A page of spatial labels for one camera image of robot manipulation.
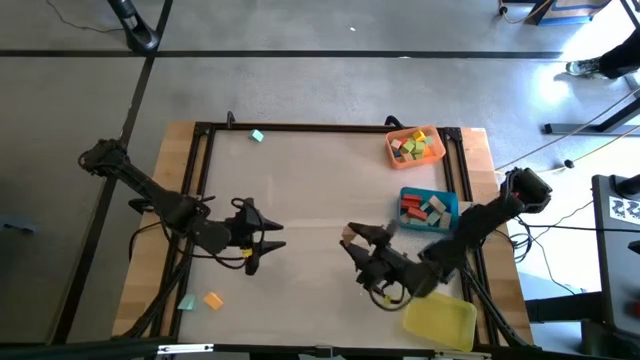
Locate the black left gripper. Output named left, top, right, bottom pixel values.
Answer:
left=223, top=197, right=288, bottom=255

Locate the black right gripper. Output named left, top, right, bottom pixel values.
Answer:
left=339, top=221, right=419, bottom=297

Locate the teal plastic bin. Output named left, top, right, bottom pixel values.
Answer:
left=396, top=186, right=461, bottom=235

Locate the yellow plastic bin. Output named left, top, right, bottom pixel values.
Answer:
left=401, top=291, right=479, bottom=353

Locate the black metal stand leg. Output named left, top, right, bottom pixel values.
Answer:
left=543, top=74, right=640, bottom=136

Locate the black floor stand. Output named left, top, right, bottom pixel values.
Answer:
left=106, top=0, right=162, bottom=56

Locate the black cabinet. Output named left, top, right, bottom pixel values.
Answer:
left=591, top=172, right=640, bottom=346

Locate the fiducial marker sticker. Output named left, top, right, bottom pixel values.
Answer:
left=607, top=194, right=640, bottom=226

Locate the blue and white box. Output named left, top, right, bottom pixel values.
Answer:
left=535, top=0, right=614, bottom=27

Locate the person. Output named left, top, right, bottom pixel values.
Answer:
left=565, top=29, right=640, bottom=81

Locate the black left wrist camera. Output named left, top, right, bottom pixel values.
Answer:
left=244, top=248, right=262, bottom=277

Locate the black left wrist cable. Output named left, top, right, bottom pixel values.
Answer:
left=169, top=197, right=266, bottom=271

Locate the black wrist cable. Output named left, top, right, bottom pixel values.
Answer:
left=169, top=197, right=266, bottom=271
left=368, top=282, right=409, bottom=312

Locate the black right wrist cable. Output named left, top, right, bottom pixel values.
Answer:
left=368, top=282, right=409, bottom=312

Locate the black metal table frame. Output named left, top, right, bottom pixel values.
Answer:
left=149, top=119, right=534, bottom=351

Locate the silver metal bracket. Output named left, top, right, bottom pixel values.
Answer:
left=156, top=342, right=215, bottom=356

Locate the yellow cable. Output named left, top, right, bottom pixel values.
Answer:
left=494, top=85, right=640, bottom=174

